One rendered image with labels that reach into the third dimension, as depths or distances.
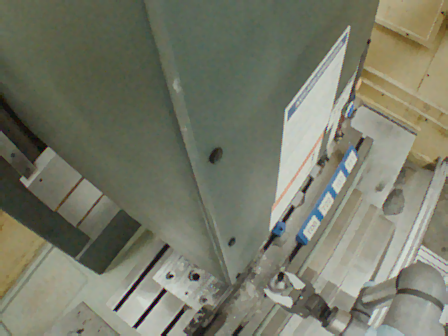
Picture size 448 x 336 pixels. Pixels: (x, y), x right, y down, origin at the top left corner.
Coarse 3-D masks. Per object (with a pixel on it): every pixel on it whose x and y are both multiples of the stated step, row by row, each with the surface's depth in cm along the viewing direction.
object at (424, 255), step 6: (420, 246) 186; (420, 252) 185; (426, 252) 185; (432, 252) 184; (420, 258) 183; (426, 258) 182; (432, 258) 182; (438, 258) 181; (432, 264) 181; (438, 264) 180; (444, 264) 179; (444, 270) 177; (444, 276) 176
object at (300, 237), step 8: (344, 160) 137; (344, 168) 137; (336, 176) 134; (328, 184) 132; (336, 192) 134; (320, 200) 129; (312, 216) 127; (320, 216) 130; (304, 224) 125; (304, 240) 125
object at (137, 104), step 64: (0, 0) 20; (64, 0) 14; (128, 0) 12; (192, 0) 14; (256, 0) 18; (320, 0) 26; (0, 64) 39; (64, 64) 22; (128, 64) 16; (192, 64) 16; (256, 64) 22; (64, 128) 40; (128, 128) 23; (192, 128) 20; (256, 128) 28; (128, 192) 44; (192, 192) 26; (256, 192) 38; (192, 256) 53
